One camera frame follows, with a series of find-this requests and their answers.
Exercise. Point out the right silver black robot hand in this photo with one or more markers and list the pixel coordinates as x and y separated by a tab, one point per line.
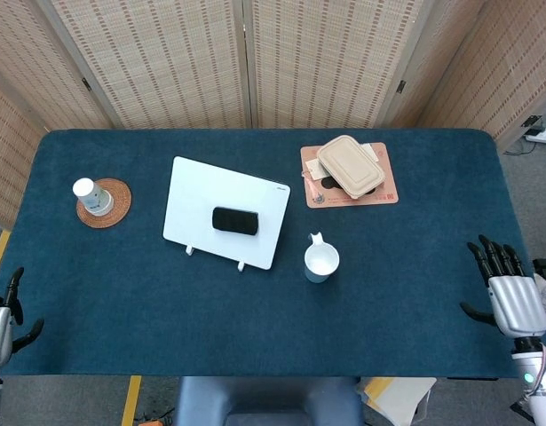
516	306

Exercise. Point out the black felt blue eraser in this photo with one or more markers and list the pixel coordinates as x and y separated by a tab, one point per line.
235	220

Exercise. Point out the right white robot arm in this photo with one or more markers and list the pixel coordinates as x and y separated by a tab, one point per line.
541	390

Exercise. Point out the white magnetic whiteboard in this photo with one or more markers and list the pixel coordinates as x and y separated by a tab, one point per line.
188	199

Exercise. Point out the black equipment box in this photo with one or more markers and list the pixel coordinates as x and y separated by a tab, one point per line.
545	266

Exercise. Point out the yellow and white papers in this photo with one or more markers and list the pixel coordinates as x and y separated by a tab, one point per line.
397	397

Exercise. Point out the white paper cup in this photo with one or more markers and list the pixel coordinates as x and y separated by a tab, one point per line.
90	197

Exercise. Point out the pink printed place mat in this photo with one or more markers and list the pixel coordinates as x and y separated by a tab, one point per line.
383	196

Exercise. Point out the white power strip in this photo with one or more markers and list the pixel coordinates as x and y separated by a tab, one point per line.
543	135

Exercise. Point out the round woven rattan coaster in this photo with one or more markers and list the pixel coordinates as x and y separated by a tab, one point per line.
121	208

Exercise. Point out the white plastic cup with spout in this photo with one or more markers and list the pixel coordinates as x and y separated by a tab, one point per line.
321	259

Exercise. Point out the white plastic board stand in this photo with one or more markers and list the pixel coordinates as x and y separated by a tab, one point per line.
241	266
190	250

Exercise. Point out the beige takeaway food box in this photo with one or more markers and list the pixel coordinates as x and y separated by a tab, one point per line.
350	166

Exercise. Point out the pink sachet packet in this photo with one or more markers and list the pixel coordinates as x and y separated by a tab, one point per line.
316	191

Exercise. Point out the woven folding screen panel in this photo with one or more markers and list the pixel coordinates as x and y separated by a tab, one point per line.
157	66
15	89
477	66
326	66

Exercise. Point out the white paper tag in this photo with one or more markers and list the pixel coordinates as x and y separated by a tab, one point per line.
312	168

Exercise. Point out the black metal screen hinge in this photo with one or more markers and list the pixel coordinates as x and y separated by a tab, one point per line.
87	84
401	86

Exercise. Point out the blue tablecloth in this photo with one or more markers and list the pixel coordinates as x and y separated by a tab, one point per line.
255	319

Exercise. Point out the blue grey robot torso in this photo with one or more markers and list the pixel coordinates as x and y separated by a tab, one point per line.
268	399

